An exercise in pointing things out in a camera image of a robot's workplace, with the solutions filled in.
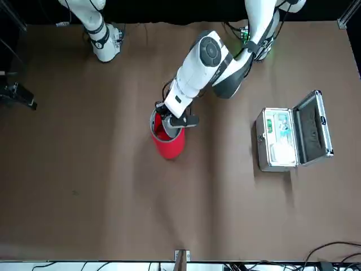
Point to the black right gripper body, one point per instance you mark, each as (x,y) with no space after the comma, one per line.
(9,93)

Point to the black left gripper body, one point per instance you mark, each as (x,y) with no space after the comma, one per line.
(183,122)

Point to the red push-button trash can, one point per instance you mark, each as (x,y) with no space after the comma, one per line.
(169,148)

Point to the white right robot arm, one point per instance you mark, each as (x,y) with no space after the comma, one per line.
(104,48)

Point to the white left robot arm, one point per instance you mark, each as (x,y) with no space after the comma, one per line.
(203,70)

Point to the small green packet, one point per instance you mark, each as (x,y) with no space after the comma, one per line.
(269,126)

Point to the white teal medical packet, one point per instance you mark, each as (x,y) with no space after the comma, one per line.
(283,127)

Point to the white gauze pad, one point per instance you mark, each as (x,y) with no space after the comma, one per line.
(282,153)

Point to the black backdrop curtain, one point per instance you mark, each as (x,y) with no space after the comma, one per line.
(169,11)

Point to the aluminium camera mount post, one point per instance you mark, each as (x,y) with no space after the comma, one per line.
(180,262)

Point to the aluminium frame profile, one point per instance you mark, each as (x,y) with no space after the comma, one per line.
(342,24)

